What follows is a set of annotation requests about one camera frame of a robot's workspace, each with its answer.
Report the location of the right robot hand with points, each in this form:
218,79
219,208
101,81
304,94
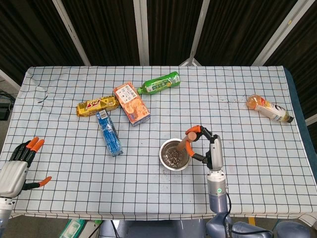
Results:
216,153

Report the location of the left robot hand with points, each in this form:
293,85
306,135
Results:
12,178

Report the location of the brown cylindrical object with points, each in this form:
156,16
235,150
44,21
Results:
184,143

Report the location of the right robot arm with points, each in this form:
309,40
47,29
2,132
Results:
216,196

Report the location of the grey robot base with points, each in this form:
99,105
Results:
153,229

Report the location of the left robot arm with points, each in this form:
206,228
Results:
3,215

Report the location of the brown food bits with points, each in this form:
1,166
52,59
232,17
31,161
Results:
173,156

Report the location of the stainless steel bowl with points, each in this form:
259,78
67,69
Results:
164,148

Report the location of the black equipment box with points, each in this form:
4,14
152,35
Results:
5,109

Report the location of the orange juice bottle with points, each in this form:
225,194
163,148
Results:
270,109

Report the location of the green white package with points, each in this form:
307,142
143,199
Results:
71,229

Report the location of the green plastic drink bottle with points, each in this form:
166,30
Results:
158,84

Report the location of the orange cracker box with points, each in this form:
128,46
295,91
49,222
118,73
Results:
133,106

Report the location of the checked white tablecloth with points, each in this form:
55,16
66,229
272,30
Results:
123,193

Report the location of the blue biscuit box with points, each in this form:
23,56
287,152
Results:
110,136

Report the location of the gold biscuit packet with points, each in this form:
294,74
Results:
94,105

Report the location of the white frame post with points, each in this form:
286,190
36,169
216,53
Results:
280,32
141,32
200,29
312,120
10,80
72,34

